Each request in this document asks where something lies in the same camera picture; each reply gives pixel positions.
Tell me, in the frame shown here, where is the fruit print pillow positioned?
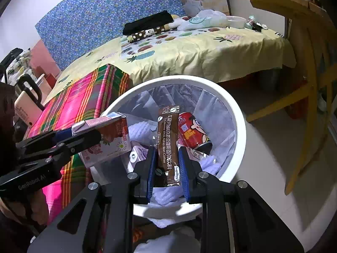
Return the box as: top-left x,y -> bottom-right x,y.
120,17 -> 225,58

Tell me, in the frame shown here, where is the white trash bin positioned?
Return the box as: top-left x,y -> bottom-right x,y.
101,75 -> 246,228

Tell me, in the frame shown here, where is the black bag on bundle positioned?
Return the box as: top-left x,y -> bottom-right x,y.
1,47 -> 23,68

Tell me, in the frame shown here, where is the pineapple print covered bundle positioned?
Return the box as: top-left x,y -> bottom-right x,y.
6,48 -> 31,86

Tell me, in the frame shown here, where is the wooden table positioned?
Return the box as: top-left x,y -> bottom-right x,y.
246,0 -> 336,195

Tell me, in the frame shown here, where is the pink strawberry milk carton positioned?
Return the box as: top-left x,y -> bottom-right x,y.
71,112 -> 131,168

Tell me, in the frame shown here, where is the black folded cloth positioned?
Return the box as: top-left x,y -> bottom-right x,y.
122,10 -> 173,36

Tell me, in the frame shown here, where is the white plastic bag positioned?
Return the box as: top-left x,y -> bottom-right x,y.
177,9 -> 229,31

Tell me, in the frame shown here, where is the purple blueberry milk carton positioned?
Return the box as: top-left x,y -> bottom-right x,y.
127,141 -> 148,172

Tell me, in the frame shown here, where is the red cartoon drink can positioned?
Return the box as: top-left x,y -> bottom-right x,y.
178,112 -> 213,155

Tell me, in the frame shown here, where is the blue patterned headboard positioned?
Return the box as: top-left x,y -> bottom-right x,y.
35,0 -> 185,70

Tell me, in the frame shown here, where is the plaid pink tablecloth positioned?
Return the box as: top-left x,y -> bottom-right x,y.
25,64 -> 131,223

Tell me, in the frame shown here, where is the yellow pineapple bed sheet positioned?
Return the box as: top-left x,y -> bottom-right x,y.
46,27 -> 296,102

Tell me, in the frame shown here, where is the brown polka dot cloth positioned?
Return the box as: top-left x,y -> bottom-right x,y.
127,24 -> 171,43

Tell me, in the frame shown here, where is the clear trash bag liner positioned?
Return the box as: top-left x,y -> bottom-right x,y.
118,85 -> 236,176

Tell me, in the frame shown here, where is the brown coffee sachet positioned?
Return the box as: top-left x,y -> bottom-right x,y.
155,105 -> 180,187

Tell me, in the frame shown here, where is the white electric kettle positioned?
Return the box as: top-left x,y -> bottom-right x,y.
14,74 -> 45,127

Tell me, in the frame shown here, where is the person left hand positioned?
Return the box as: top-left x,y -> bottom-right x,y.
1,190 -> 49,225

